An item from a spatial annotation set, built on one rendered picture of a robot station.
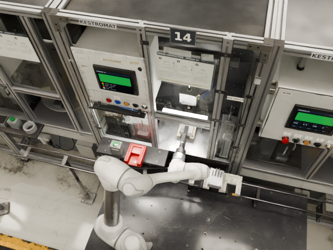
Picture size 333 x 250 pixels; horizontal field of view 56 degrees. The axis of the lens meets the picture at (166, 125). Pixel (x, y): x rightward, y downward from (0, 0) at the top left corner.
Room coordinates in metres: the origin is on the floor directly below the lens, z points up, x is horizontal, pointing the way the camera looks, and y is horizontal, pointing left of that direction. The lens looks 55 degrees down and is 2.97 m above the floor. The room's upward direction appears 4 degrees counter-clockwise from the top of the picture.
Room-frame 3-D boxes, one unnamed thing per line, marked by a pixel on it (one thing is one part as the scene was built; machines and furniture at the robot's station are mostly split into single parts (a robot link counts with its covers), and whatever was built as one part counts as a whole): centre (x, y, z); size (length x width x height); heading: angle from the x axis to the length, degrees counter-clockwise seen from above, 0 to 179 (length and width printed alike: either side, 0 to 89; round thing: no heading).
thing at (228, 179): (0.93, -0.33, 0.84); 0.36 x 0.14 x 0.10; 72
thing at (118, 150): (1.21, 0.37, 0.97); 0.08 x 0.08 x 0.12; 72
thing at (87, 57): (1.38, 0.26, 1.60); 0.42 x 0.29 x 0.46; 72
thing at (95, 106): (1.25, 0.30, 1.37); 0.36 x 0.04 x 0.04; 72
